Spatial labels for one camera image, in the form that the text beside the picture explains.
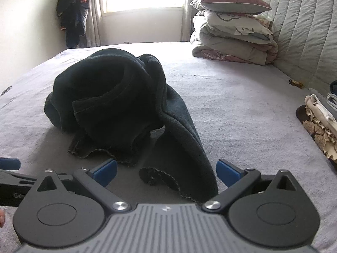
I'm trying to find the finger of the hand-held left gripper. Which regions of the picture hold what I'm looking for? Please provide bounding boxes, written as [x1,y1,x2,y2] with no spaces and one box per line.
[0,170,39,207]
[0,157,21,171]

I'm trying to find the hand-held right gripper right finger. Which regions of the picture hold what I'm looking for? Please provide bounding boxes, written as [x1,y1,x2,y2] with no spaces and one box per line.
[202,159,301,213]

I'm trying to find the grey pink folded quilt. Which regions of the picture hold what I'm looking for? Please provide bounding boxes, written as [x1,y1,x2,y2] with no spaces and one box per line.
[190,16,279,66]

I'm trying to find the bed with grey sheet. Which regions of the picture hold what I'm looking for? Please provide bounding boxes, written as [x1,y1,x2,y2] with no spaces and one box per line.
[0,41,337,253]

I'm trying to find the dark hanging jacket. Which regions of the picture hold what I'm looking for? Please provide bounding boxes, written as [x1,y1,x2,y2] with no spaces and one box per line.
[56,0,89,48]

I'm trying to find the cream ruffled folded garment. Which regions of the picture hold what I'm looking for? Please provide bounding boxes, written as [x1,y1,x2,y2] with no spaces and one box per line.
[295,94,337,161]

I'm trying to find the white grey folded garment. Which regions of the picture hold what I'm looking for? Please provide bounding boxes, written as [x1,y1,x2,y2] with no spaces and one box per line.
[326,93,337,112]

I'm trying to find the grey quilted headboard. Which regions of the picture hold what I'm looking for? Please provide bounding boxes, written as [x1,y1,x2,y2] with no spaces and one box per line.
[257,0,337,95]

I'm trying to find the light patterned curtain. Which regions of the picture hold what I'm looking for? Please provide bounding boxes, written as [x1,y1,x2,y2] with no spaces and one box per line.
[180,0,219,43]
[84,0,108,46]

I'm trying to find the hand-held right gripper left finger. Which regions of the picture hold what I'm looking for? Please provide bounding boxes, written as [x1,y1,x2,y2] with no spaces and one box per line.
[37,159,131,213]

